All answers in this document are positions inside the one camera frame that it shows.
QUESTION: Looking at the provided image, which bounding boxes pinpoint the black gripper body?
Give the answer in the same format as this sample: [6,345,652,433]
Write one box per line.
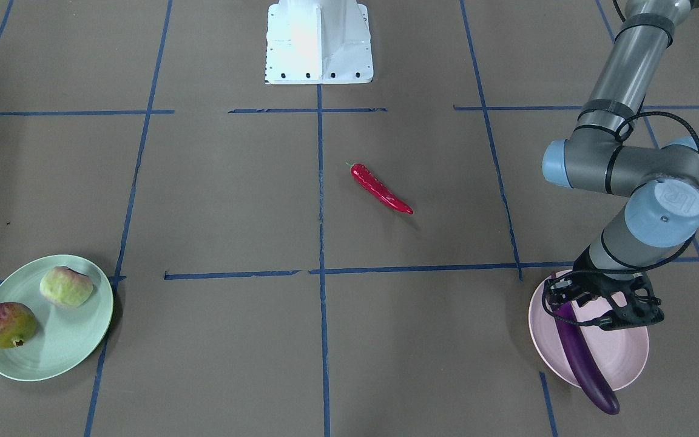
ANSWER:
[542,248,665,331]

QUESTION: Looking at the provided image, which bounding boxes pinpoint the red chili pepper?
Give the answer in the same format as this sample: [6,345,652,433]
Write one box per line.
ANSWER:
[346,161,414,215]

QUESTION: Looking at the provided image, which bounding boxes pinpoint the green pink peach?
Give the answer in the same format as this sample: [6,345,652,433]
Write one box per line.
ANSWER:
[39,266,94,309]

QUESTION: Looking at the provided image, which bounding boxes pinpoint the red yellow pomegranate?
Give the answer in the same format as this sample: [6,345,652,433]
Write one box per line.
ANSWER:
[0,302,38,349]

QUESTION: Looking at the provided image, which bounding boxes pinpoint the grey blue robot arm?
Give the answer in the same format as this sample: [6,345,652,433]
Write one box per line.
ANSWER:
[541,1,699,330]

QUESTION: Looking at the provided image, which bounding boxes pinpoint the pink plate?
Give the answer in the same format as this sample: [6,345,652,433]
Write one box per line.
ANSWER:
[528,283,649,391]

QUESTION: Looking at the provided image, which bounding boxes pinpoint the green plate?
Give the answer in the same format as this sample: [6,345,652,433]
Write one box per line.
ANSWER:
[0,254,114,382]

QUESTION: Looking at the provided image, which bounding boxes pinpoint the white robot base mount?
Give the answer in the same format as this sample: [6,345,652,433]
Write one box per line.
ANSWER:
[265,1,374,85]

